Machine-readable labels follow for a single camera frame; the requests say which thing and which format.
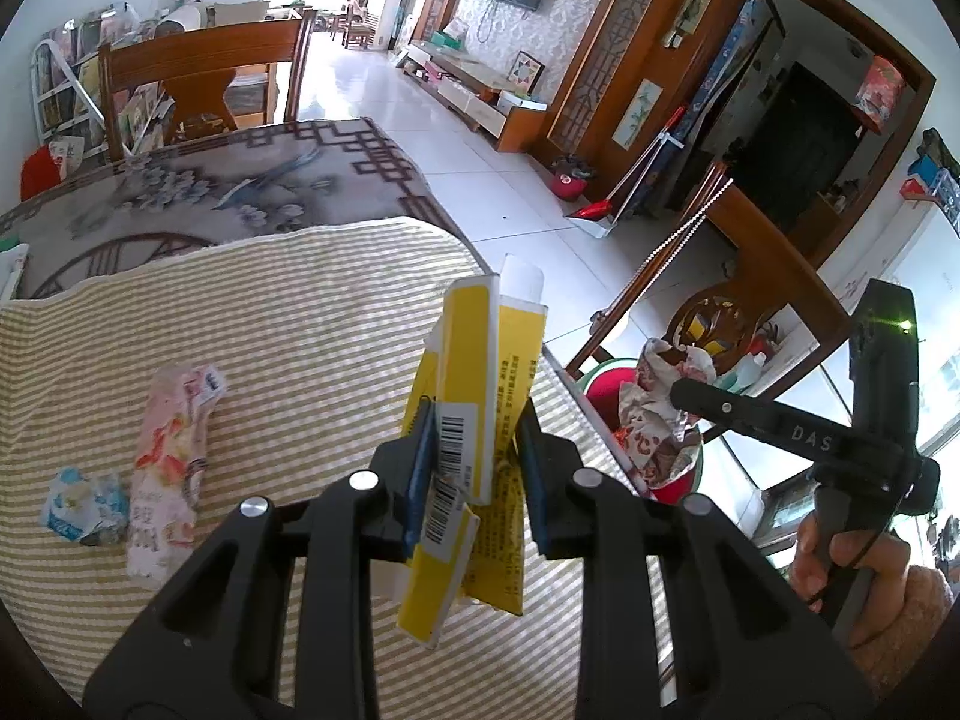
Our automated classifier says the carved wooden chair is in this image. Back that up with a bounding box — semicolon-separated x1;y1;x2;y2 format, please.
566;161;856;421

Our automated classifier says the red floor pot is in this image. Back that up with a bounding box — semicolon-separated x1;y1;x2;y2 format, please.
550;155;593;200

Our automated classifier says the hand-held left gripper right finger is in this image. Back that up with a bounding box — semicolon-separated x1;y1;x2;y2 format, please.
514;396;878;720

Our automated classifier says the small scroll painting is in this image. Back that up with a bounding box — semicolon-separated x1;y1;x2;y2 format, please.
613;79;665;149

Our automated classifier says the yellow carton box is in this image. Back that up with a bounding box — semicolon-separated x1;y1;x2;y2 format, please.
396;253;550;650

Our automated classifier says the white plastic bottle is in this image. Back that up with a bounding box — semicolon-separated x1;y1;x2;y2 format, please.
729;351;772;391

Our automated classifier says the small wooden chair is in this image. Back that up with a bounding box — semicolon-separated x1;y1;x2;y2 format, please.
341;0;376;50

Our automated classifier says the flower printed table cover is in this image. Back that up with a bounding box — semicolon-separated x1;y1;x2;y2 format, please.
0;116;462;301

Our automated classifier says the blue wall hanging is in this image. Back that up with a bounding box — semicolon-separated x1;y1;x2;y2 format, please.
690;0;773;128

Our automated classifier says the red bin with green rim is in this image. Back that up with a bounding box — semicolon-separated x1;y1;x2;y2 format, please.
583;356;710;507

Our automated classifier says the red white broom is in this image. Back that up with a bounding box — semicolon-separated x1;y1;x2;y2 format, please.
564;106;687;239

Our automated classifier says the sofa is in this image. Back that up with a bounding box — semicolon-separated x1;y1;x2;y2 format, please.
154;0;312;37

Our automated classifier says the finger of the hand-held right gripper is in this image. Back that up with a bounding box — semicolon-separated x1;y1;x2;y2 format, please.
670;376;901;478

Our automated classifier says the printed paper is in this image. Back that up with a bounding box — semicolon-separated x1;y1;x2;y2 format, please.
616;337;719;496

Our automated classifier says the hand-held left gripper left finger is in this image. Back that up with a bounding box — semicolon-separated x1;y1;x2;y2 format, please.
82;399;440;720

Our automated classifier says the geometric framed picture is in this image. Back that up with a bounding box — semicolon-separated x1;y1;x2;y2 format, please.
508;51;548;95

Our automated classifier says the wooden dining chair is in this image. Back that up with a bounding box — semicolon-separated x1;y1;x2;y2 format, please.
97;7;320;162

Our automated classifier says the low television cabinet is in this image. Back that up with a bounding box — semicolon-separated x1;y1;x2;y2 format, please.
401;37;552;152

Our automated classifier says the red hanging decoration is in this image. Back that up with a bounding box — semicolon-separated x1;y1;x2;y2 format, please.
855;55;908;136

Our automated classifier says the white rack with books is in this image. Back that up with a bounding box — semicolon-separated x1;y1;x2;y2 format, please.
30;4;170;158

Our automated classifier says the person's right hand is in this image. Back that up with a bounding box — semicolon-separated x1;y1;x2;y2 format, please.
787;510;912;650

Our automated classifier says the pink floral packet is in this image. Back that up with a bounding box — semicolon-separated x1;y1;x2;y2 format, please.
126;364;230;592

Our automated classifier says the person's right forearm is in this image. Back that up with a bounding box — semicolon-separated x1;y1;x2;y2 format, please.
851;562;955;691

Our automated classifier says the white paper stack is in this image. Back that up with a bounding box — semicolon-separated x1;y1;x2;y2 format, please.
0;244;31;301

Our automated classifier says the yellow striped cloth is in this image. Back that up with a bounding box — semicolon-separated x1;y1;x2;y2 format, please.
0;216;676;720

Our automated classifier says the red bag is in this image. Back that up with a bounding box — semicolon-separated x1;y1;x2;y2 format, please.
20;146;61;202

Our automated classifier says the black cable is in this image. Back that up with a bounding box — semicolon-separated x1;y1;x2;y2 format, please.
806;532;880;608

